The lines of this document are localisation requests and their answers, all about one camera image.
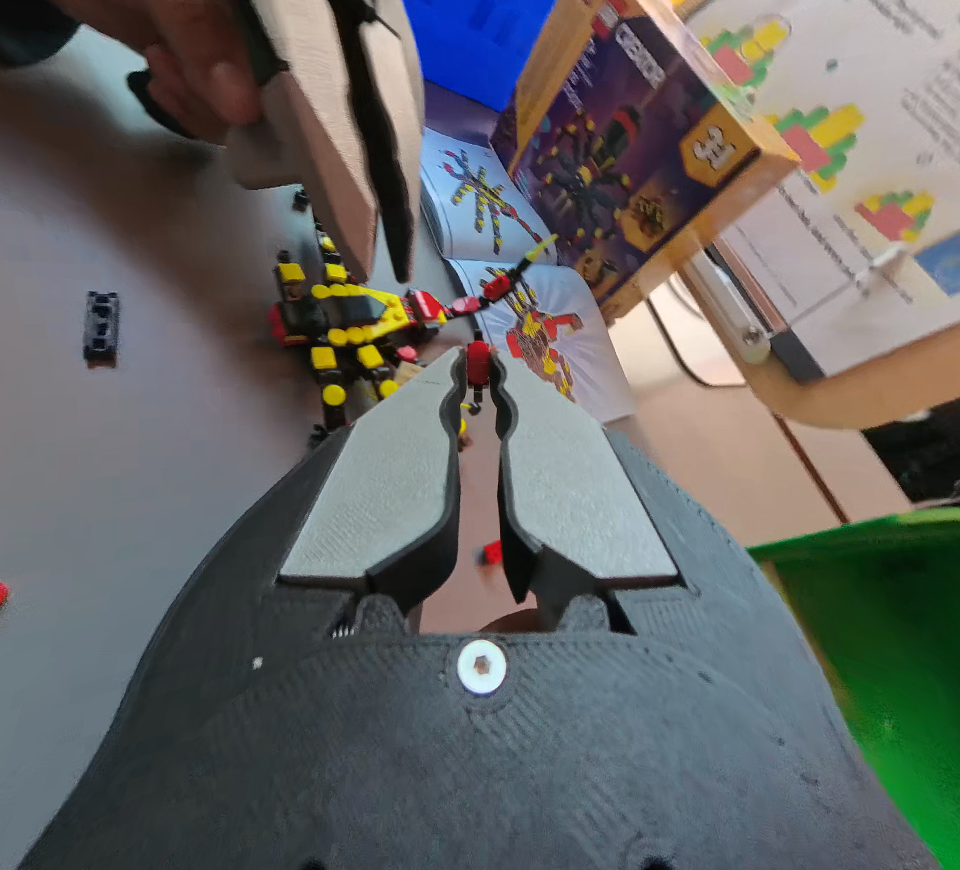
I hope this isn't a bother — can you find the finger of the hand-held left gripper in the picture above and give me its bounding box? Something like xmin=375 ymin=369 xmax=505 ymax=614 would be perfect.
xmin=360 ymin=13 xmax=426 ymax=284
xmin=241 ymin=0 xmax=378 ymax=280

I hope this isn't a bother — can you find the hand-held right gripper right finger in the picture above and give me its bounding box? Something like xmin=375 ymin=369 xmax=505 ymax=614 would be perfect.
xmin=491 ymin=356 xmax=680 ymax=604

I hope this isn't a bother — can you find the task instruction poster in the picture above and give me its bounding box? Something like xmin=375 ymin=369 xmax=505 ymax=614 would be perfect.
xmin=686 ymin=0 xmax=960 ymax=379

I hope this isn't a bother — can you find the blue plastic bin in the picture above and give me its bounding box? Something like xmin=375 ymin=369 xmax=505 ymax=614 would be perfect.
xmin=378 ymin=0 xmax=569 ymax=113

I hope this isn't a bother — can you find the black lego plate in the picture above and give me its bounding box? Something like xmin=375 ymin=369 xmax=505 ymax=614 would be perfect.
xmin=82 ymin=291 xmax=121 ymax=367

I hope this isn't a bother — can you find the lego set cardboard box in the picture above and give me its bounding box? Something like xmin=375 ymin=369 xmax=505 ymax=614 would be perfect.
xmin=491 ymin=0 xmax=800 ymax=323

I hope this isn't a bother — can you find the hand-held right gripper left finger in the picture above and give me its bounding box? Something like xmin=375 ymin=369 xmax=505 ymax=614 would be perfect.
xmin=277 ymin=347 xmax=462 ymax=612

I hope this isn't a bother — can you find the open lego instruction booklet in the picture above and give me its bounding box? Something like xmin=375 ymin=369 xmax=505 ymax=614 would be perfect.
xmin=418 ymin=127 xmax=639 ymax=424

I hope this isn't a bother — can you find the green plastic bin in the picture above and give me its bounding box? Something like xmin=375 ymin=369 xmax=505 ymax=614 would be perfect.
xmin=748 ymin=508 xmax=960 ymax=870

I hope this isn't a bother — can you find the black yellow lego scorpion model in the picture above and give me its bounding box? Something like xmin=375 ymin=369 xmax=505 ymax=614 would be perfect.
xmin=267 ymin=187 xmax=560 ymax=447

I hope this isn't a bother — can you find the wooden display board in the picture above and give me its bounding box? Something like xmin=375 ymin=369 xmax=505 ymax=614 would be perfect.
xmin=592 ymin=0 xmax=960 ymax=432

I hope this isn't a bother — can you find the red and black lego segment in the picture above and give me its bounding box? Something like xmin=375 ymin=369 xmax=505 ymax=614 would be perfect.
xmin=463 ymin=331 xmax=496 ymax=417

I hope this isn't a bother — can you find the metal wire clip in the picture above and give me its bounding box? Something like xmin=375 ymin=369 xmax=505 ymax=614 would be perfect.
xmin=738 ymin=243 xmax=909 ymax=353

